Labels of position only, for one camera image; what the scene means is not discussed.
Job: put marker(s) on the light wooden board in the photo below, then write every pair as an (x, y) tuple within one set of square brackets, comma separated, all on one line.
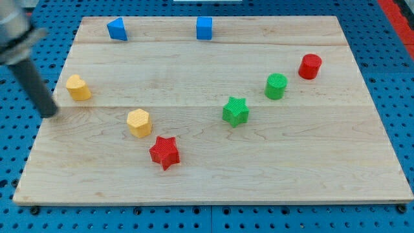
[(322, 143)]

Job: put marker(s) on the yellow hexagon block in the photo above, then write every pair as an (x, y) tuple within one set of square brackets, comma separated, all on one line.
[(139, 123)]

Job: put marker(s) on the red cylinder block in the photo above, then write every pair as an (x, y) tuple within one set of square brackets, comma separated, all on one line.
[(310, 66)]

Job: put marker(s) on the green cylinder block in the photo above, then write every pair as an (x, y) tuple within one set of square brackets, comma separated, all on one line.
[(275, 86)]

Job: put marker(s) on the green star block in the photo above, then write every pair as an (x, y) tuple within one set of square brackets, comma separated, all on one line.
[(236, 111)]

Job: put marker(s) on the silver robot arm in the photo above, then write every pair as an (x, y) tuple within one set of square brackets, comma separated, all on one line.
[(18, 33)]

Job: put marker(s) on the yellow heart block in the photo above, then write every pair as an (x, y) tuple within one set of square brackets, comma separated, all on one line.
[(78, 88)]

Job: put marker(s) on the blue triangle block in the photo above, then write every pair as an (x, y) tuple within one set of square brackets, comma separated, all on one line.
[(117, 30)]

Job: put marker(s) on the blue cube block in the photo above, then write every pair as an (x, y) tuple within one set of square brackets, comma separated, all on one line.
[(204, 28)]

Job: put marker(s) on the red star block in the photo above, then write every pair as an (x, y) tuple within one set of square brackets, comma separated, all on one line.
[(165, 152)]

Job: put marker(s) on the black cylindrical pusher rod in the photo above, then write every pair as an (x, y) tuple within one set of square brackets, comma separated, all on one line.
[(30, 80)]

